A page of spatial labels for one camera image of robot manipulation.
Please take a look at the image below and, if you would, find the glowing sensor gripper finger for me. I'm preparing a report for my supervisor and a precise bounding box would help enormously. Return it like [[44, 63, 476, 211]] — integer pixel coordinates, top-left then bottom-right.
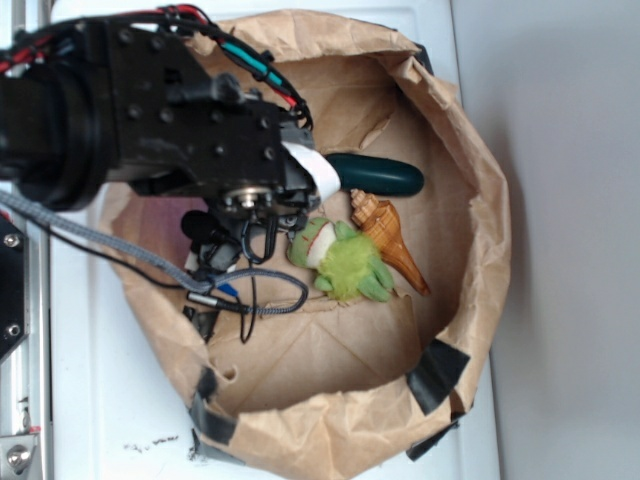
[[282, 141, 341, 196]]

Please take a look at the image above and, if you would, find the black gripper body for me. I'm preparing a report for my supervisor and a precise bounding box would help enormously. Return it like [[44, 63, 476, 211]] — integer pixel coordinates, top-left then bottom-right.
[[103, 19, 320, 218]]

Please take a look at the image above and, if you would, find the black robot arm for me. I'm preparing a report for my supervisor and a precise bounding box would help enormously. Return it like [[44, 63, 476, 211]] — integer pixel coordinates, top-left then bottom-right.
[[1, 6, 340, 218]]

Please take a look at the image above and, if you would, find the dark green oblong stone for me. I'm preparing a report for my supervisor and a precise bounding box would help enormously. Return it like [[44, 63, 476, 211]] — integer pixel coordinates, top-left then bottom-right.
[[326, 153, 425, 197]]

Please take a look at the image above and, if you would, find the orange spiral seashell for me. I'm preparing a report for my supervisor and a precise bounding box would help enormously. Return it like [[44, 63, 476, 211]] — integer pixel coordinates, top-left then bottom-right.
[[350, 189, 431, 296]]

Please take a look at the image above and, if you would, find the green plush frog toy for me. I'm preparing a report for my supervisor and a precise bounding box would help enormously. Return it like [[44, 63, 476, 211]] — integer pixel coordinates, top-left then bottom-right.
[[286, 217, 394, 303]]

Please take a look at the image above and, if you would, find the small black microphone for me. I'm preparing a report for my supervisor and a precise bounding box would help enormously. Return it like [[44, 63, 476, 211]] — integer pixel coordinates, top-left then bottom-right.
[[181, 210, 235, 253]]

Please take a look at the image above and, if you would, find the crumpled brown paper bag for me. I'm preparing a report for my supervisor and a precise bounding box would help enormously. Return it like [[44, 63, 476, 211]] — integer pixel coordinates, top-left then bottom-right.
[[117, 10, 511, 479]]

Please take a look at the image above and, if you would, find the grey braided cable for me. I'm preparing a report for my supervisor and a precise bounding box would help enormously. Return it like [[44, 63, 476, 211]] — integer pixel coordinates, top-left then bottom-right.
[[0, 190, 310, 316]]

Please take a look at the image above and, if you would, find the aluminium frame rail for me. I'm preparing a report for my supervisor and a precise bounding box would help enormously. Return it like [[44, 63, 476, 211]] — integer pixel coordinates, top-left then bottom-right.
[[0, 0, 54, 480]]

